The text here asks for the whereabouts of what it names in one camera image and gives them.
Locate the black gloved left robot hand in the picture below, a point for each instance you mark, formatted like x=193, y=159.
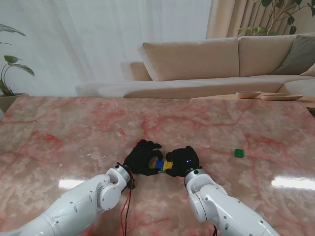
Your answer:
x=140, y=157

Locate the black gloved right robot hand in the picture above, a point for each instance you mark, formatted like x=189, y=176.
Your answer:
x=183, y=159

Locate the blue toy brick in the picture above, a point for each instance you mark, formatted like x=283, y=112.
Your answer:
x=160, y=164

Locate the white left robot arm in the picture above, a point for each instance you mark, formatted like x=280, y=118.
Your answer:
x=73, y=204

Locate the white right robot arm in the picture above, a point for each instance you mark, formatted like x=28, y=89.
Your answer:
x=221, y=204

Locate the round wooden bowl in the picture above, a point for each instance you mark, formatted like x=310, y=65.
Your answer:
x=249, y=94

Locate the beige fabric sofa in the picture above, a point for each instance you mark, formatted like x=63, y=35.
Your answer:
x=197, y=61

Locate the oval wooden tray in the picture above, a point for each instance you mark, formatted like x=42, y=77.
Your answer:
x=281, y=97

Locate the white sheer curtain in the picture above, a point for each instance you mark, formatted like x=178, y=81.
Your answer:
x=98, y=37

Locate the beige plant pot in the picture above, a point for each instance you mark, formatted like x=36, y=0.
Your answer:
x=12, y=100

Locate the broad-leaf green houseplant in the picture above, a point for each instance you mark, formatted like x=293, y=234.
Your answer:
x=23, y=68

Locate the tall branching green houseplant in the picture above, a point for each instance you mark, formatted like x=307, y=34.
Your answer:
x=256, y=30

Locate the beige drape curtain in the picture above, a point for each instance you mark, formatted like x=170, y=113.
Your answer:
x=229, y=17

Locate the cream throw pillow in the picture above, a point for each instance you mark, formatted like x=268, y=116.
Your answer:
x=309, y=73

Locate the grey sofa cushion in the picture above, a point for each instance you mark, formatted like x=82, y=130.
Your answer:
x=297, y=54

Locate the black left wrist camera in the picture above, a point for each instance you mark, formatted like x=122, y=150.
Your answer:
x=132, y=185

